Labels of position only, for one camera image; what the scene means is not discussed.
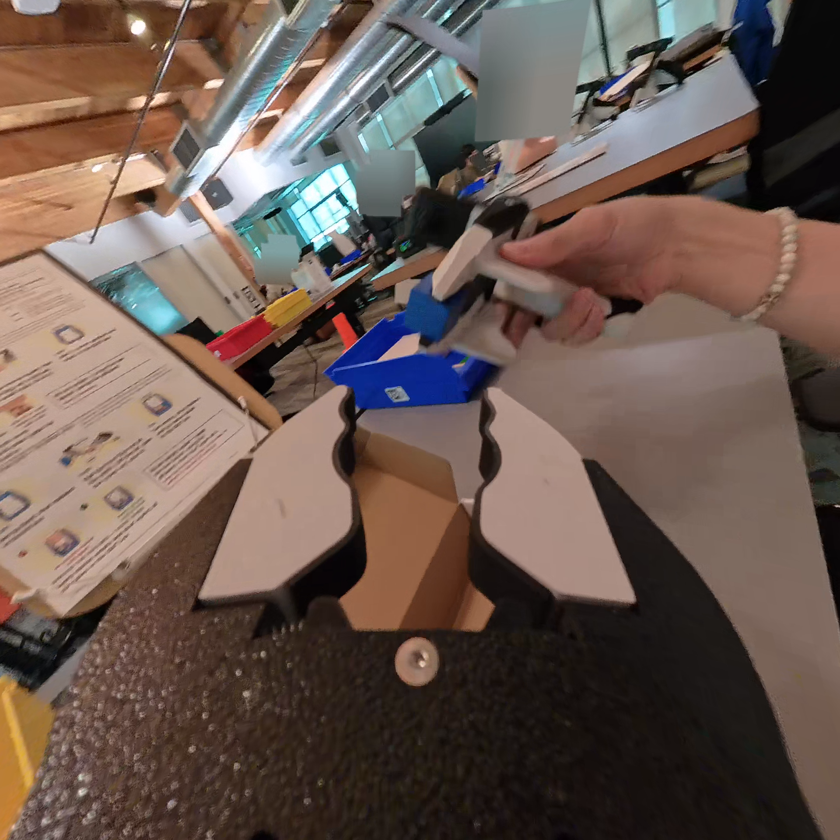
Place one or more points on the blue cube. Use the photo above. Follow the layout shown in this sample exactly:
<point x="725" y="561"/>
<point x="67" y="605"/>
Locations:
<point x="426" y="312"/>

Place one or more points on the blue plastic bin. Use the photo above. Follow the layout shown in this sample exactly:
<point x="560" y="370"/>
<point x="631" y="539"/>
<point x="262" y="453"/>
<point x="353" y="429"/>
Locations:
<point x="367" y="384"/>

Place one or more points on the person's right hand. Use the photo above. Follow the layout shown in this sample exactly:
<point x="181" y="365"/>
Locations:
<point x="656" y="249"/>

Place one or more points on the small closed white box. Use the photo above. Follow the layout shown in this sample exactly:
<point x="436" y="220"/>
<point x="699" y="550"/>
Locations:
<point x="401" y="349"/>

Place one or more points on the small yellow plastic bin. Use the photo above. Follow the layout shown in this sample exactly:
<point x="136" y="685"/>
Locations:
<point x="287" y="308"/>

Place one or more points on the large yellow plastic bin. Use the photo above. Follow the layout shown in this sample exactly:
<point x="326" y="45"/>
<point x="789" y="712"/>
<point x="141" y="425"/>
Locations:
<point x="19" y="741"/>

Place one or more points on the orange traffic cone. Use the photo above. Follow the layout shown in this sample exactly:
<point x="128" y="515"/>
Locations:
<point x="346" y="331"/>

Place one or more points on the narrow grey table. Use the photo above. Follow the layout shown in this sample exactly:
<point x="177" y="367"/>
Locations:
<point x="341" y="279"/>

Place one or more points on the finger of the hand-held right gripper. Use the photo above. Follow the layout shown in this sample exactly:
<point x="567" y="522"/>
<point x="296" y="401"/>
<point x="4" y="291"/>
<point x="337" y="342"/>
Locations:
<point x="463" y="259"/>
<point x="479" y="344"/>

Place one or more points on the red plastic bin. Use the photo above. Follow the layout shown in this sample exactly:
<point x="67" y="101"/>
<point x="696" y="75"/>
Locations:
<point x="239" y="338"/>

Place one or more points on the black computer case with lights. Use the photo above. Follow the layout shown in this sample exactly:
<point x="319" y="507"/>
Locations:
<point x="405" y="248"/>

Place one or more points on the instruction sheet on wooden board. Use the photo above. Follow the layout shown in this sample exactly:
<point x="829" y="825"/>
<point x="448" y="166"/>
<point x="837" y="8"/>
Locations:
<point x="98" y="426"/>

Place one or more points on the silver ventilation duct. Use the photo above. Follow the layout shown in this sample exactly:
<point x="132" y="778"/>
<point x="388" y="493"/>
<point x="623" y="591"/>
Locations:
<point x="262" y="72"/>

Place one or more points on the blue jacket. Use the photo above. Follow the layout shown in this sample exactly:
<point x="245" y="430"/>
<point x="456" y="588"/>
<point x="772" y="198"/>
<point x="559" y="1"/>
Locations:
<point x="754" y="39"/>

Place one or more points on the white cardboard box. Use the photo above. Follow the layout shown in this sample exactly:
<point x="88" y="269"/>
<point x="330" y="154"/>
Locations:
<point x="407" y="525"/>

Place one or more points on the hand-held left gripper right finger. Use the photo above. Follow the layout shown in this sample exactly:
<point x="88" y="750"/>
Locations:
<point x="551" y="525"/>

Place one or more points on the wide grey table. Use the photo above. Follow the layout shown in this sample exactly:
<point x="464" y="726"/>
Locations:
<point x="656" y="124"/>

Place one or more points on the black office chair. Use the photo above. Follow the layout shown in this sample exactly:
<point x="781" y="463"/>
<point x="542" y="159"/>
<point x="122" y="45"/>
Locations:
<point x="800" y="131"/>

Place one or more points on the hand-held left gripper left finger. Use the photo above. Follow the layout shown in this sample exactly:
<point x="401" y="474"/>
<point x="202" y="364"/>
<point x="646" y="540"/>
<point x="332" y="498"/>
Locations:
<point x="282" y="518"/>

